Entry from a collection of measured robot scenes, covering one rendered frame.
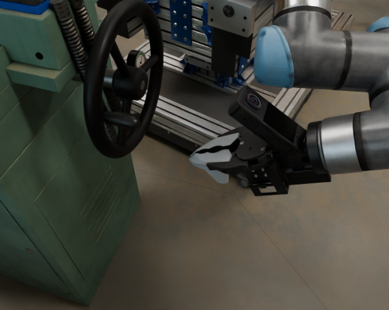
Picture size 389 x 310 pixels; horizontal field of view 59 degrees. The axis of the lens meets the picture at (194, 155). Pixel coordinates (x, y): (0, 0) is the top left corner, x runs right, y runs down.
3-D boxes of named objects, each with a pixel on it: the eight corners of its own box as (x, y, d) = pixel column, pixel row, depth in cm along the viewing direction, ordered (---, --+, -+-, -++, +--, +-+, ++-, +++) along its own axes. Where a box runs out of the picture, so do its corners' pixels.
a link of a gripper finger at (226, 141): (203, 178, 60) (251, 172, 55) (186, 154, 57) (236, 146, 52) (208, 164, 62) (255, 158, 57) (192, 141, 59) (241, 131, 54)
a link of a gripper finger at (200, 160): (197, 191, 58) (247, 187, 53) (179, 167, 55) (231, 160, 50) (203, 178, 60) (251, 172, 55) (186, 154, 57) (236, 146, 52)
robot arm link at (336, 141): (351, 141, 40) (353, 98, 45) (311, 146, 42) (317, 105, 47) (365, 184, 44) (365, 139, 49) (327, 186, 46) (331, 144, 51)
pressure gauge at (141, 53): (138, 84, 96) (134, 59, 90) (126, 82, 97) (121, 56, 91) (147, 71, 100) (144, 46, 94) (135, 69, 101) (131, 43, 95)
